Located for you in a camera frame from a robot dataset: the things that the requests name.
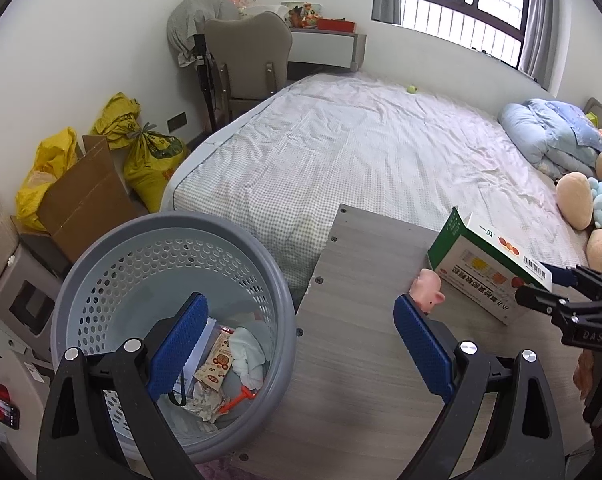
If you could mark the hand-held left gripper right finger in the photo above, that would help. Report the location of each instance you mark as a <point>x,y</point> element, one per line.
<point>423,350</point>

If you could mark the tied yellow sack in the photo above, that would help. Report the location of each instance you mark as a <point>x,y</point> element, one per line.
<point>153,165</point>

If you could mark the orange plastic tool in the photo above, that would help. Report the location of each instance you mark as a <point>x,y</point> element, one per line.
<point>238,401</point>

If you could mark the white desk item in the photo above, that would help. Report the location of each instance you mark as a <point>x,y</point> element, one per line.
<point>263,12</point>

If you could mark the dark wall socket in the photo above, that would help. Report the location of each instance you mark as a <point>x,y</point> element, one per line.
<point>177,121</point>

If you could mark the small black item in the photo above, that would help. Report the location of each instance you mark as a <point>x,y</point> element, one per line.
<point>177,395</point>

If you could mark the brown plush toy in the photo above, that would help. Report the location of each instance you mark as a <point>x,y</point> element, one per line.
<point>573,200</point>

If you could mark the brown cardboard box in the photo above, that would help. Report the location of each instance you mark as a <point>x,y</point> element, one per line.
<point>86,200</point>

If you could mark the purple fuzzy cloth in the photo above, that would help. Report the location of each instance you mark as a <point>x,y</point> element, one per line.
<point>221,470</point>

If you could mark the grey headboard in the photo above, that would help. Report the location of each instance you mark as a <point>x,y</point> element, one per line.
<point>601,110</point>

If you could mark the green and white medicine box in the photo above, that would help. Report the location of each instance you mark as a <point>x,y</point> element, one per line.
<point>481,270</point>

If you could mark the white appliance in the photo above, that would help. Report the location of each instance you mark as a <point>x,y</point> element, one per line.
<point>16,375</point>

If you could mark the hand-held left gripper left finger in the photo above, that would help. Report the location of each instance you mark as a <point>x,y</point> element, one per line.
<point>178,345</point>

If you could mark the white and grey desk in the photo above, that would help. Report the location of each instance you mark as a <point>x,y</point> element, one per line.
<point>326,47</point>

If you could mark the phone with red screen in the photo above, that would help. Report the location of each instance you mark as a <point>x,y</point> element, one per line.
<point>1,405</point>

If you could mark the yellow plastic bag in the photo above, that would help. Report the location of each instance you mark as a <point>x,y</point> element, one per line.
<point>46,170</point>
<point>116,120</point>

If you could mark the bed with checked sheet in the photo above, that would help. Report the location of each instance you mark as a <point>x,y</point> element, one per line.
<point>356,160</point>

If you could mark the beige chair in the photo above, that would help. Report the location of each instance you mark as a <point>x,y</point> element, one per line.
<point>251,55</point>

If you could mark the pink pig toy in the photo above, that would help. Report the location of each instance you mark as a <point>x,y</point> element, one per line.
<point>428,290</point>

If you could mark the window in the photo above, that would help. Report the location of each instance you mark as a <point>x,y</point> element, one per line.
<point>461,0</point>

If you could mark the black metal stand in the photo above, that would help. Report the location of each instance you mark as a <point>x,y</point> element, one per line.
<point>203,85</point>

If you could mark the crumpled beige paper wrapper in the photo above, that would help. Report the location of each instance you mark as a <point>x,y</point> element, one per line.
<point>203,405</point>

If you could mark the red and white snack wrapper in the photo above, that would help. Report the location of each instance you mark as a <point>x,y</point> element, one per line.
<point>218,360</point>

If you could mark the person's right hand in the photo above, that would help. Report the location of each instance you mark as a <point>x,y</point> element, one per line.
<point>585,375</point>

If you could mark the grey cloth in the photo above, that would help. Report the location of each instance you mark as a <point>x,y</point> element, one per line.
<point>196,20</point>

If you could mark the white tissue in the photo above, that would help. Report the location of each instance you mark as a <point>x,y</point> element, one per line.
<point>248,355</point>

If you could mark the light blue duvet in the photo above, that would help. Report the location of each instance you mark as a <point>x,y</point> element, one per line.
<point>551,135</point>

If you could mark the red box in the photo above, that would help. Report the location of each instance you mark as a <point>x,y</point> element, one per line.
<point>336,25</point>

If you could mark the colourful toy figures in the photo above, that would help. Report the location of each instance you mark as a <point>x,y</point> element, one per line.
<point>303,15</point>

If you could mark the grey perforated plastic basket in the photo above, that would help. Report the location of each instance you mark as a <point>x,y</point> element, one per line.
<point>146,270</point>

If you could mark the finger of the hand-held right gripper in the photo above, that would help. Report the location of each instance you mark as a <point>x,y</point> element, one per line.
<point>536,297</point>
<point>563,276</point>

